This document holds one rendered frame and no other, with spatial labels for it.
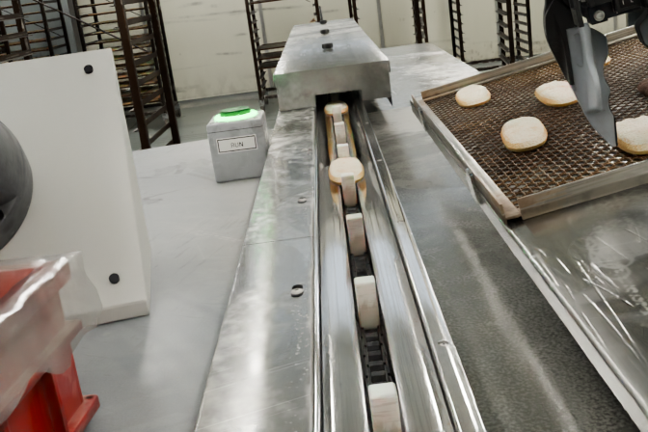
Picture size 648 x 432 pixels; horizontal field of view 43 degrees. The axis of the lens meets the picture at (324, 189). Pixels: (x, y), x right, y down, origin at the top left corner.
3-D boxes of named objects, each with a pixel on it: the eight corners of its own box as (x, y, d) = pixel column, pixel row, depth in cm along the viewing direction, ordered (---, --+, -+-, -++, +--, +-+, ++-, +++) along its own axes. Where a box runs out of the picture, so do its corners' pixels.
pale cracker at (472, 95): (452, 95, 98) (450, 87, 98) (483, 87, 98) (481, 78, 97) (461, 111, 89) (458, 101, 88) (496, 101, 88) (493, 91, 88)
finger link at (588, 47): (583, 167, 55) (576, 30, 53) (570, 145, 61) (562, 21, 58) (632, 162, 55) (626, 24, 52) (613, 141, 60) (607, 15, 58)
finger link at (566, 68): (550, 88, 58) (541, -39, 56) (547, 84, 60) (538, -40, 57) (618, 80, 58) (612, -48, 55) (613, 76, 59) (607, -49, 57)
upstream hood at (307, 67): (296, 49, 247) (292, 21, 245) (355, 41, 247) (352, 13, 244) (279, 121, 126) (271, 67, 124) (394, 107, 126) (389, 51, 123)
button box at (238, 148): (224, 194, 111) (211, 114, 108) (282, 186, 111) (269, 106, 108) (217, 210, 103) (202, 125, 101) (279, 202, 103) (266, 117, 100)
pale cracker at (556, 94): (529, 94, 86) (526, 83, 86) (564, 83, 86) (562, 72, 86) (551, 110, 77) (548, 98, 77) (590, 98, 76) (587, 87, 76)
